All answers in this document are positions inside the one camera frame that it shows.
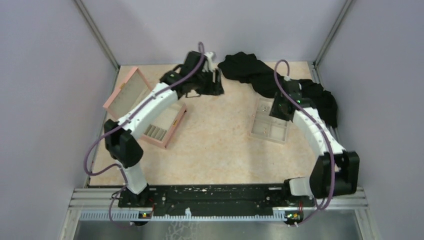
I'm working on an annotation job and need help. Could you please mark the black cloth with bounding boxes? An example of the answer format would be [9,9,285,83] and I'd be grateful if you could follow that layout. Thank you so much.
[217,51,338,128]

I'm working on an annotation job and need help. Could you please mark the white slotted cable duct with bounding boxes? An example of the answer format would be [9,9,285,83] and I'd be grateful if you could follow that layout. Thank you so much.
[79,209,288,222]

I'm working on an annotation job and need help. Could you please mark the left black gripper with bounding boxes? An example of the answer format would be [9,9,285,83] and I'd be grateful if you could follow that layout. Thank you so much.
[193,68,226,97]

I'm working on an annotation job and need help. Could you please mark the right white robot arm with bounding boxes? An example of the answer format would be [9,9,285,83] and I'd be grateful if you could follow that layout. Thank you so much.
[269,76,360,206]

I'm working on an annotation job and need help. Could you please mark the beige divided tray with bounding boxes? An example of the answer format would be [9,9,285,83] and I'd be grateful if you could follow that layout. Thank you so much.
[248,97,290,144]

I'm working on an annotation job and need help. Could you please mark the pink jewelry box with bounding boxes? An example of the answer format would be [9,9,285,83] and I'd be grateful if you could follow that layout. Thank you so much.
[103,66,187,149]

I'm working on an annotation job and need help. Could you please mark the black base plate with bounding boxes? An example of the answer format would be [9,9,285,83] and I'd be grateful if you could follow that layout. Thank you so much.
[118,183,313,217]

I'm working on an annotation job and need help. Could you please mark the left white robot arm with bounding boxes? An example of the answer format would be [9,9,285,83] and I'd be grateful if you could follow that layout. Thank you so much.
[103,51,224,207]

